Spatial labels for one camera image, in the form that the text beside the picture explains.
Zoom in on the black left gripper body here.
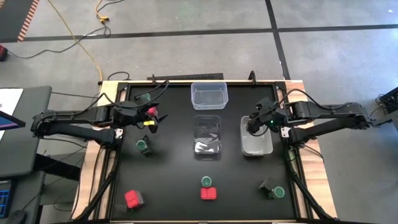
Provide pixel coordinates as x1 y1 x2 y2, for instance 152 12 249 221
123 105 149 126

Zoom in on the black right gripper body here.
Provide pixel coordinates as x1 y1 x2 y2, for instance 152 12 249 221
254 108 289 133

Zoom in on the red block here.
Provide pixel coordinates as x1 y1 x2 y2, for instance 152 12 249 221
124 189 145 210

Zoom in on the black ribbed bar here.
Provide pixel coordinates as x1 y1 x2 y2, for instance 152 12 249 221
147 73 224 82

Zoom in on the clear plastic tub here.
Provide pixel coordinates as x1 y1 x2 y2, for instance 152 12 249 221
190 81 229 111

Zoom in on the grey side desk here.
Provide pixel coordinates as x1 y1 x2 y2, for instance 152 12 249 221
0 86 53 224

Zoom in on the white paper sheet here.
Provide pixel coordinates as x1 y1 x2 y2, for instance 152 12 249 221
0 88 24 116

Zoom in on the laptop with lit screen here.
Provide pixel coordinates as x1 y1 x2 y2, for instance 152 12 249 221
0 110 26 131

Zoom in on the backlit keyboard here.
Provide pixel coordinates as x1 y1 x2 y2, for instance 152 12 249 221
0 182 16 218

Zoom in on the black mat orange striped edge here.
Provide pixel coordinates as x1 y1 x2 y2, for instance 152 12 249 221
0 0 40 43

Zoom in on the white handled plastic bin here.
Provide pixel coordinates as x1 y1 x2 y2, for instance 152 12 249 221
239 115 274 157

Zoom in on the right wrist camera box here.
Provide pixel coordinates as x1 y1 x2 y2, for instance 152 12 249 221
255 96 276 113

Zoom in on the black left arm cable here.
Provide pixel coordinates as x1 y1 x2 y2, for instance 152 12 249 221
90 80 170 110

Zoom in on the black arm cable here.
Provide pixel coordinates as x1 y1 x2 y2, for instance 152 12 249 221
90 80 170 110
279 88 349 111

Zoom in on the table frame with wooden border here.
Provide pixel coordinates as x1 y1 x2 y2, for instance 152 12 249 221
70 79 340 224

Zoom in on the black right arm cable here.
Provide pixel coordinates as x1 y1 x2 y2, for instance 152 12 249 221
279 88 349 111

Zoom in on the translucent grey handled bin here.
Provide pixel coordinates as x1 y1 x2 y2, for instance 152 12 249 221
193 114 223 156

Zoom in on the black floor cable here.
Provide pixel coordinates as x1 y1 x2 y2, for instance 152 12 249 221
6 0 125 60

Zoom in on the yellow cable with plug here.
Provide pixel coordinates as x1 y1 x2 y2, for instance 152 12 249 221
94 0 110 24

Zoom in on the long yellow cable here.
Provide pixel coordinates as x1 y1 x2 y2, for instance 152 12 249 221
46 0 104 82

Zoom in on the black equipment with cables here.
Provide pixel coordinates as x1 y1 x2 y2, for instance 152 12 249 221
369 86 398 128

